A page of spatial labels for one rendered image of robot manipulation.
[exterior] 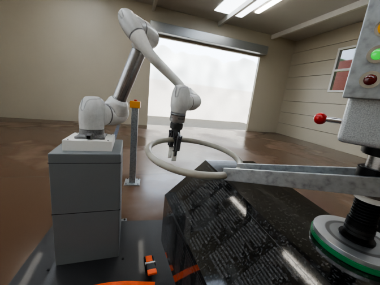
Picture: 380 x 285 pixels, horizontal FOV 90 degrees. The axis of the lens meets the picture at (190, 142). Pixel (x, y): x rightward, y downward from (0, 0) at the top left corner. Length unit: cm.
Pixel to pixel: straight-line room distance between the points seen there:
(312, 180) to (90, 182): 119
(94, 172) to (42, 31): 676
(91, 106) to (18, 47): 666
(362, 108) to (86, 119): 132
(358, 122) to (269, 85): 879
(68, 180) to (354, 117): 136
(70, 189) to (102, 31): 651
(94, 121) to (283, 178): 114
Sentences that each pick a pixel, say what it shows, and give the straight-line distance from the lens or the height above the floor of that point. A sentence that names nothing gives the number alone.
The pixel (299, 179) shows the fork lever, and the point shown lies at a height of 99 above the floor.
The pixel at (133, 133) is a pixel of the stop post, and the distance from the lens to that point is 248.
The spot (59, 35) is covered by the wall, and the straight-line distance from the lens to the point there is 769.
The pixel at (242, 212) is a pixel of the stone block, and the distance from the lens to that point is 79.
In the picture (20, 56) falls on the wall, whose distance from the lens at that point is 794.
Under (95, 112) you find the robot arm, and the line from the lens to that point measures 139.
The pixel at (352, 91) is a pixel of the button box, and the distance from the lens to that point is 58.
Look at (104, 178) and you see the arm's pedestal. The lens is 136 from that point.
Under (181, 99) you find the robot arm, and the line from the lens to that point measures 105.
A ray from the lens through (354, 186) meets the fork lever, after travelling 67.
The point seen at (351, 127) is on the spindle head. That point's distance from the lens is 59.
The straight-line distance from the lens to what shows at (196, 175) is 74.
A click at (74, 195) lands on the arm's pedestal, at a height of 53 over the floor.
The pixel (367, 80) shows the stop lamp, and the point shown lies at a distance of 57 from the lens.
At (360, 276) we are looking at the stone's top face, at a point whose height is 83.
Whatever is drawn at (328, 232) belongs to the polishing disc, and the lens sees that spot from 74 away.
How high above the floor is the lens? 120
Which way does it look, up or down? 13 degrees down
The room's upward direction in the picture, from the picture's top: 6 degrees clockwise
